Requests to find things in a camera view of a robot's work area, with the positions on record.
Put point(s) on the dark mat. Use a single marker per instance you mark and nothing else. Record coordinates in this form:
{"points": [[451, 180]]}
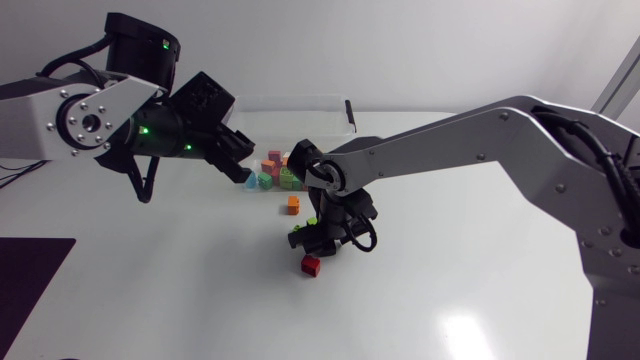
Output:
{"points": [[25, 280]]}

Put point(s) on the orange toy brick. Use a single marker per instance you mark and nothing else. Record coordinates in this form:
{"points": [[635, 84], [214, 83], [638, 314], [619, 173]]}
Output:
{"points": [[268, 166], [293, 205]]}

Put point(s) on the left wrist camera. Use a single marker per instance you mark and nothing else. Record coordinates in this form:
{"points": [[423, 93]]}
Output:
{"points": [[202, 100]]}

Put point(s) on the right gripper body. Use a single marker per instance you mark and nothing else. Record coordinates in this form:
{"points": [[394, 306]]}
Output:
{"points": [[325, 240]]}

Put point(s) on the clear plastic container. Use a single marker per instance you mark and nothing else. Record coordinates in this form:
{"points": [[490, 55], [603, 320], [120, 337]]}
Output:
{"points": [[295, 120]]}

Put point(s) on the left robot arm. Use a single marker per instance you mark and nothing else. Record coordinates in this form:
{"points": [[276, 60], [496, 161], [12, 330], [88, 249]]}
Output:
{"points": [[45, 110]]}

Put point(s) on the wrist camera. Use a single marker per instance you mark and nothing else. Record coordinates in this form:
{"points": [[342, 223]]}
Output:
{"points": [[202, 100], [364, 204]]}

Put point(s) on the red toy brick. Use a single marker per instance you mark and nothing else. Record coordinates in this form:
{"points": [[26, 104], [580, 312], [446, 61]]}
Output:
{"points": [[274, 156], [310, 265]]}

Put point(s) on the pile of toy bricks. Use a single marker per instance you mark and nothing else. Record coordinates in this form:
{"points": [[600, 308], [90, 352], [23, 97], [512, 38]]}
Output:
{"points": [[296, 184]]}

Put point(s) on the translucent blue toy brick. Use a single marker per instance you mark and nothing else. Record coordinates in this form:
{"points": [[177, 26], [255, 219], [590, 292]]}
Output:
{"points": [[250, 182]]}

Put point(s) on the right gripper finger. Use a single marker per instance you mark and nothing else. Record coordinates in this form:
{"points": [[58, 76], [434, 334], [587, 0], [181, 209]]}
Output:
{"points": [[296, 240]]}

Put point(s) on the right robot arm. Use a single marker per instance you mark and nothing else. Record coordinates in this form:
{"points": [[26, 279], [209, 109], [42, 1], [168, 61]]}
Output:
{"points": [[500, 150]]}

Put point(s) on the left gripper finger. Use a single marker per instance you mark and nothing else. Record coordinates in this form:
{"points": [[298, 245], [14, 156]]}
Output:
{"points": [[237, 172]]}

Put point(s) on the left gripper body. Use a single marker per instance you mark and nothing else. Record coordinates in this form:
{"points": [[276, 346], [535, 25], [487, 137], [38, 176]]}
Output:
{"points": [[227, 145]]}

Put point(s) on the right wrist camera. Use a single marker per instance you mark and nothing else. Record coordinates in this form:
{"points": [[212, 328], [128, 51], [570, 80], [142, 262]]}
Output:
{"points": [[364, 204]]}

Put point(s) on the light green toy brick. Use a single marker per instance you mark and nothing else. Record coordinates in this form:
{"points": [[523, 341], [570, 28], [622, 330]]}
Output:
{"points": [[312, 220], [286, 177]]}

